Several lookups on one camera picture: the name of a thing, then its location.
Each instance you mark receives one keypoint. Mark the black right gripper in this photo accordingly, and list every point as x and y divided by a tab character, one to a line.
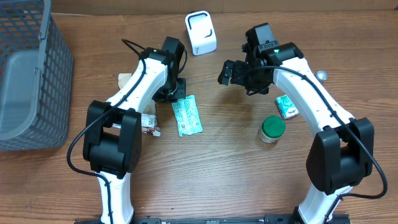
239	69

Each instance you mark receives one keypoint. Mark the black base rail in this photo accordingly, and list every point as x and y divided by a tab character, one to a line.
267	219

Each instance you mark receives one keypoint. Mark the teal wet wipes pack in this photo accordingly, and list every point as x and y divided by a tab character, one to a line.
187	116

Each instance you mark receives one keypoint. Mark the grey plastic mesh basket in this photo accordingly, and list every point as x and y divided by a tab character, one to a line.
36	77

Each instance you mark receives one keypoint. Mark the yellow liquid bottle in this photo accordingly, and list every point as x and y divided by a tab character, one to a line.
321	75

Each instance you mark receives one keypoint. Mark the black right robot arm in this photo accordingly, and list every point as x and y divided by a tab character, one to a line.
341	155

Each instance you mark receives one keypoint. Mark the small teal tissue pack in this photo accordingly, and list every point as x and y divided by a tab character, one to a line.
286	107

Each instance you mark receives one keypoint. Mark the white barcode scanner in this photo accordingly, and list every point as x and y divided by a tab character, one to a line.
201	32

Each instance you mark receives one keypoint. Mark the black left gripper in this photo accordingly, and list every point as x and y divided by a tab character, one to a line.
175	90

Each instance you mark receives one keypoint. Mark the green lid jar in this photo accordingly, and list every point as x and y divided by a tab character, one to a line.
271	129

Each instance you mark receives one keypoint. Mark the brown snack bag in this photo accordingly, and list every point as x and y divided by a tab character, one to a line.
149	121

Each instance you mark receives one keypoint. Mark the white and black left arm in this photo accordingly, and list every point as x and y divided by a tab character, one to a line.
112	135

